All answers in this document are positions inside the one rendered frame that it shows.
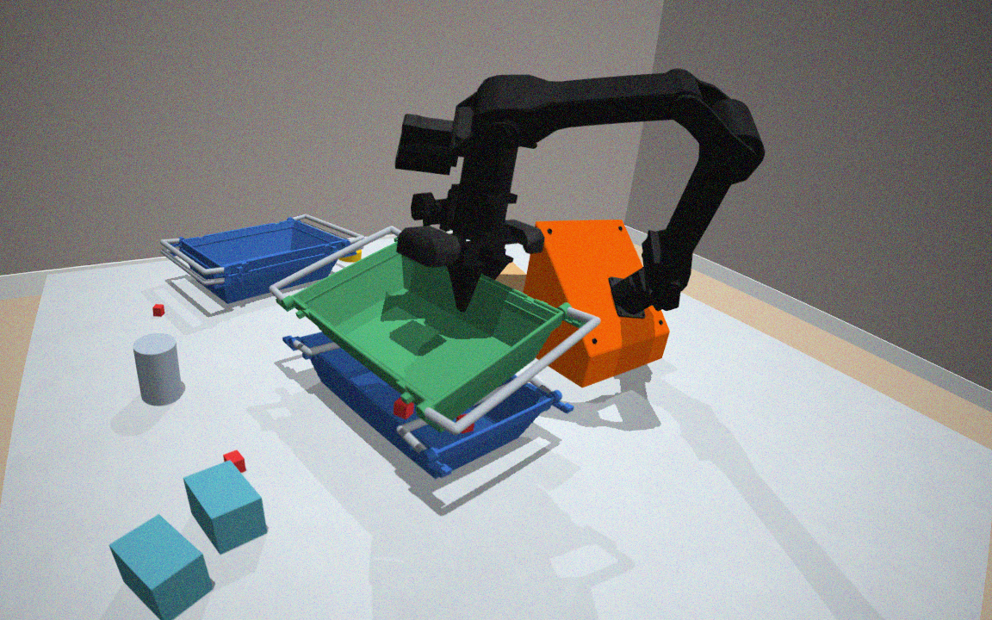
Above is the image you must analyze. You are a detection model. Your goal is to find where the green plastic tray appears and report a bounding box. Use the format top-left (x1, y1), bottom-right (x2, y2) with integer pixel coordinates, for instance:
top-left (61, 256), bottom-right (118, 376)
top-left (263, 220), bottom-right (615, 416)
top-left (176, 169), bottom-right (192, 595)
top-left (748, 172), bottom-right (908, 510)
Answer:
top-left (269, 226), bottom-right (601, 436)

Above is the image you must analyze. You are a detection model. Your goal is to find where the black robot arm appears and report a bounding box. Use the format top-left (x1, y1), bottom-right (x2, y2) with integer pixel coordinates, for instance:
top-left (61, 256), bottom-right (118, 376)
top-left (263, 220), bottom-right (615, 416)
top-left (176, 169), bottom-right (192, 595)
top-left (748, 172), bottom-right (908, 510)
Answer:
top-left (395, 68), bottom-right (766, 319)

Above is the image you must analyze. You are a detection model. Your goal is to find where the dark grey cylinder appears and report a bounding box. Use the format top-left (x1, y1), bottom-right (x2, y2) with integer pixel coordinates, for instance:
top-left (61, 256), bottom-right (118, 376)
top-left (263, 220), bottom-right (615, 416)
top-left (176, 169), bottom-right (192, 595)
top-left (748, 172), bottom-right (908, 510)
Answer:
top-left (133, 333), bottom-right (183, 406)

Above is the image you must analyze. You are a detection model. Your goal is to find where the light blue cube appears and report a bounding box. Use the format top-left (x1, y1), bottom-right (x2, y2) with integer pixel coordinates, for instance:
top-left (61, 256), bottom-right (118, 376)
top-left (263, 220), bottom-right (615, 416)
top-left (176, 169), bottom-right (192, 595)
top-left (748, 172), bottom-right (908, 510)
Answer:
top-left (109, 515), bottom-right (213, 620)
top-left (183, 460), bottom-right (267, 555)

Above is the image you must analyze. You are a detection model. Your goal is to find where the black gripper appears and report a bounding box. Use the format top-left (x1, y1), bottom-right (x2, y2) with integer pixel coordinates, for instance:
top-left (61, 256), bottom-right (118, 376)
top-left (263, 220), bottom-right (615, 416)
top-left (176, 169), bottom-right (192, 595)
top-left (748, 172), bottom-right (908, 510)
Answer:
top-left (397, 177), bottom-right (545, 312)

